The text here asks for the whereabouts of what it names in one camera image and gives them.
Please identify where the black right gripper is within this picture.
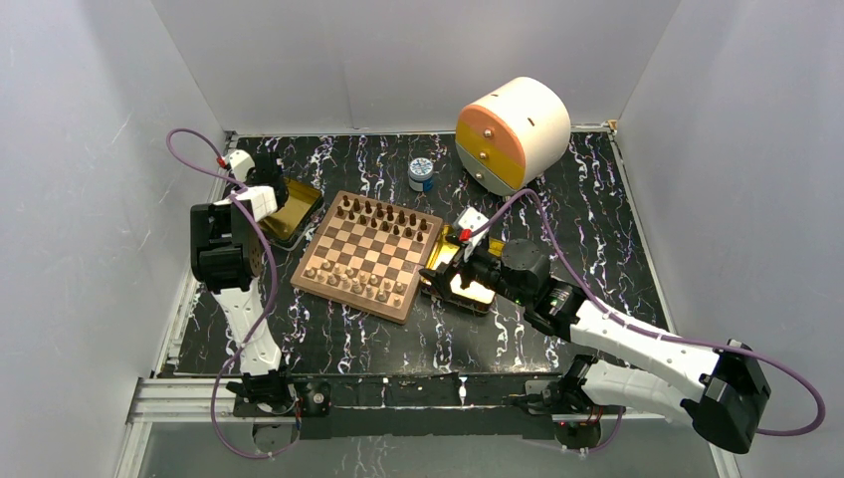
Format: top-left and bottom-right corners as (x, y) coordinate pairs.
(418, 238), (530, 308)

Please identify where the gold tin with white pieces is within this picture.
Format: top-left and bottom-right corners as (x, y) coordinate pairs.
(259, 177), (324, 251)

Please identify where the white queen chess piece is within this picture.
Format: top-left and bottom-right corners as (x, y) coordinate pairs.
(340, 275), (352, 292)

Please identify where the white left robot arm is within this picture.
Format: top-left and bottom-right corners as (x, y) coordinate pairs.
(190, 149), (289, 377)

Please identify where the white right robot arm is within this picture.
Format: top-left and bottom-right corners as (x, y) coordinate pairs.
(420, 239), (770, 454)

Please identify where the wooden chess board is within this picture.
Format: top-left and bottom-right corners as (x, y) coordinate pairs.
(291, 190), (443, 325)

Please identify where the row of dark chess pieces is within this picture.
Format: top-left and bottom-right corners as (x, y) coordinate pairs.
(323, 192), (438, 242)

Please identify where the empty gold square tin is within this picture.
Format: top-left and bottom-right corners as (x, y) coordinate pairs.
(419, 224), (506, 317)

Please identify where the small blue white jar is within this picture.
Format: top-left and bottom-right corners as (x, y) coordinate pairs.
(408, 157), (434, 192)

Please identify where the round pastel drawer cabinet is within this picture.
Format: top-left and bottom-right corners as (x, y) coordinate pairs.
(455, 77), (571, 196)

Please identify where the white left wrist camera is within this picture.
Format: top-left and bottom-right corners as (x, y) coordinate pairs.
(224, 149), (255, 183)

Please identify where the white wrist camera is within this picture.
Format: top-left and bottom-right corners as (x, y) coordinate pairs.
(224, 149), (255, 183)
(453, 206), (489, 262)

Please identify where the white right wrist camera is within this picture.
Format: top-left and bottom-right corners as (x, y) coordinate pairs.
(453, 206), (489, 262)

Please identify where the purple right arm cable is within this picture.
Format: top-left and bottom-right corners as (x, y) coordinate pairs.
(458, 188), (827, 456)

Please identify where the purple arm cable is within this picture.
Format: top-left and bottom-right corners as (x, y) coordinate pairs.
(165, 127), (302, 461)
(458, 188), (827, 456)

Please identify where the aluminium front rail frame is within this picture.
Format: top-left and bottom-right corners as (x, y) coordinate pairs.
(116, 372), (739, 477)

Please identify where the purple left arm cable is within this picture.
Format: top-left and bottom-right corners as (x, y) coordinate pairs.
(165, 127), (302, 461)

